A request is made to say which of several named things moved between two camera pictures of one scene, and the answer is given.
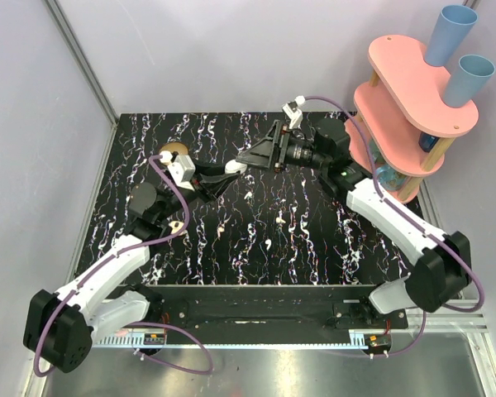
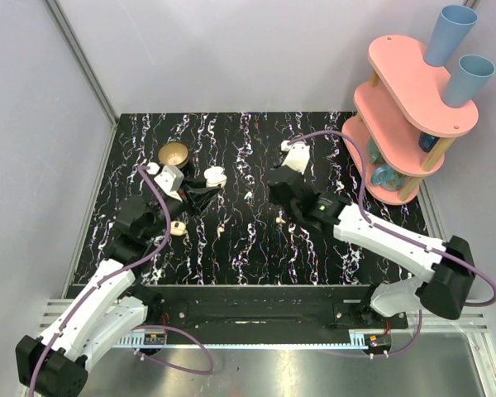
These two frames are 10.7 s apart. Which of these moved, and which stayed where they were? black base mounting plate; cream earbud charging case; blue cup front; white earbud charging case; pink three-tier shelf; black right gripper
Moved: black right gripper; white earbud charging case
Stayed: black base mounting plate; cream earbud charging case; pink three-tier shelf; blue cup front
